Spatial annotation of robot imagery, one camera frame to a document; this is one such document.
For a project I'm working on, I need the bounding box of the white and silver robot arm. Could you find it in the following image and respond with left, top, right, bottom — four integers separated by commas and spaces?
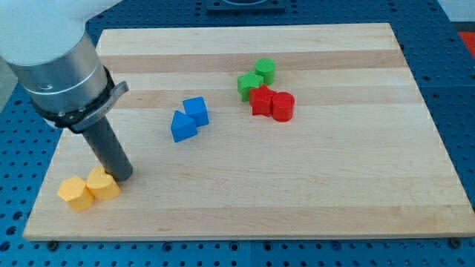
1, 0, 119, 113

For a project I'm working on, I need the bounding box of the red object at edge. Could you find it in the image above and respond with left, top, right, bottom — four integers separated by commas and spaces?
459, 31, 475, 58

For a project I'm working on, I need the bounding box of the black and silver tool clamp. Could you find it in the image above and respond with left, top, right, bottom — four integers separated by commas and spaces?
31, 67, 129, 134

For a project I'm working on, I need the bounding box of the dark mounting plate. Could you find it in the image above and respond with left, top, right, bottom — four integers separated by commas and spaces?
205, 0, 286, 13

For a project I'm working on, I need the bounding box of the red star block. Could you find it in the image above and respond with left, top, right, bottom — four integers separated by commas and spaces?
249, 85, 277, 117

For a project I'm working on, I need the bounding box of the yellow heart block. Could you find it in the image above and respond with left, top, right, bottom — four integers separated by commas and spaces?
86, 166, 121, 200

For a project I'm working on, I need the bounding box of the blue triangle block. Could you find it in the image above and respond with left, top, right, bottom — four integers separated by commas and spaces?
171, 111, 197, 142

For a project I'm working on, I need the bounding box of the blue cube block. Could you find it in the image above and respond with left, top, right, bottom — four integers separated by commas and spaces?
183, 96, 209, 127

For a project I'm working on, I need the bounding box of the green cylinder block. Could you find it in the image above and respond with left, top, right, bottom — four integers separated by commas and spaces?
254, 58, 275, 85

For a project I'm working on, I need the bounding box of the green star block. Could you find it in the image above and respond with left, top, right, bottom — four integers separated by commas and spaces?
237, 71, 263, 102

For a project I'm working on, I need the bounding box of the yellow hexagon block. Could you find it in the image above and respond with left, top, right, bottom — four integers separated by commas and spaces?
57, 176, 94, 212

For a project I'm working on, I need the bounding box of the light wooden board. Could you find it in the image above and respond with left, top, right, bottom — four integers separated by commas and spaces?
24, 23, 474, 241

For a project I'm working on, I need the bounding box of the red cylinder block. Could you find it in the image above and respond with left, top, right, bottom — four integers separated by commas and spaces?
272, 92, 295, 122

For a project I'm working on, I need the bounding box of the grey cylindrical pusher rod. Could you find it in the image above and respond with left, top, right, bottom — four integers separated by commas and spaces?
82, 117, 134, 182

